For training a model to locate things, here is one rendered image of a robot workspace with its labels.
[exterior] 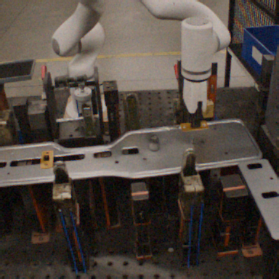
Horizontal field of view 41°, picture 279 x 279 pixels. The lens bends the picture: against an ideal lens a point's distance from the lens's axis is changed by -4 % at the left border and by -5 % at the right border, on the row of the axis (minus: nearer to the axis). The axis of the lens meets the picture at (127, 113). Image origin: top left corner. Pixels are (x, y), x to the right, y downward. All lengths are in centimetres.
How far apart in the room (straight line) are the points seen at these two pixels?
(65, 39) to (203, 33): 71
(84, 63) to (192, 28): 77
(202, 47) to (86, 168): 49
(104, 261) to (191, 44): 74
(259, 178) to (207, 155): 18
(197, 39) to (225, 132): 40
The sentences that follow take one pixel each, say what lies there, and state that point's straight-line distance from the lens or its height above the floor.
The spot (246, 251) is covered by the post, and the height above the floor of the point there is 70.
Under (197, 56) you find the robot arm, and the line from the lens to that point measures 103.
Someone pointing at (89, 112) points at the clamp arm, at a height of 107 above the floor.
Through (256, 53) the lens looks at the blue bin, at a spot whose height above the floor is 111.
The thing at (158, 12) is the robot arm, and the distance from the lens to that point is 109.
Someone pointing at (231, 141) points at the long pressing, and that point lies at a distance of 127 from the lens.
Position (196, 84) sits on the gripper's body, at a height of 124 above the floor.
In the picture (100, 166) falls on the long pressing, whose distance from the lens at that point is 118.
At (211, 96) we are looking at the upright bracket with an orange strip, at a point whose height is 107.
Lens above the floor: 178
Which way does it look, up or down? 34 degrees down
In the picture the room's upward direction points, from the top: 5 degrees counter-clockwise
